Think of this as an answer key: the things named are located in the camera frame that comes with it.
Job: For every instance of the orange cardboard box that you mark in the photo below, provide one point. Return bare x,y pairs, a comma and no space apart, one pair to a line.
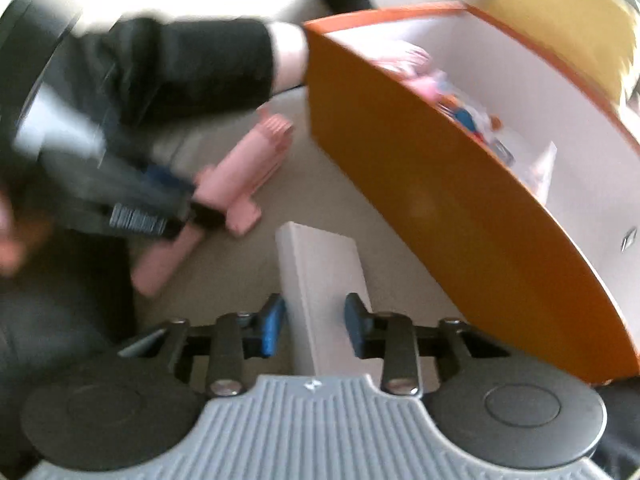
558,279

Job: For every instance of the left leg black trousers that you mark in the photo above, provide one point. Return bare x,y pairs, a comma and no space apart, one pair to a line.
142,72

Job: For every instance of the blue duck figure toy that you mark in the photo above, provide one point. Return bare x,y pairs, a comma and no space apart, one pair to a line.
479,123

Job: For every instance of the pink fabric pouch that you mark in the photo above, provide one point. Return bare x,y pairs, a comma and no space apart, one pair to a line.
412,66

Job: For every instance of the yellow cushion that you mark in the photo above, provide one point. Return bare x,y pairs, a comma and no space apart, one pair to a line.
600,38

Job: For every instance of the white printed packet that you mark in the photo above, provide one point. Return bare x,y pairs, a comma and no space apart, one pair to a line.
537,177

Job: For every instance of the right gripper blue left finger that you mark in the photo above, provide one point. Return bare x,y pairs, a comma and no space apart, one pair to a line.
241,336

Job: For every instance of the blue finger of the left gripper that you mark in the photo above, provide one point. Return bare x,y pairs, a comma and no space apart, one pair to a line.
136,218
141,182

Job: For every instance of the pink plastic tube tool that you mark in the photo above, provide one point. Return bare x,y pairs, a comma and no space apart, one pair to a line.
229,187

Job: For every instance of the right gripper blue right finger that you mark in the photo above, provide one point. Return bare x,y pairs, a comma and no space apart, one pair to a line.
390,337

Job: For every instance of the white rectangular box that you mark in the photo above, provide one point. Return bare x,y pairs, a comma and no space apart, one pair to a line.
318,269

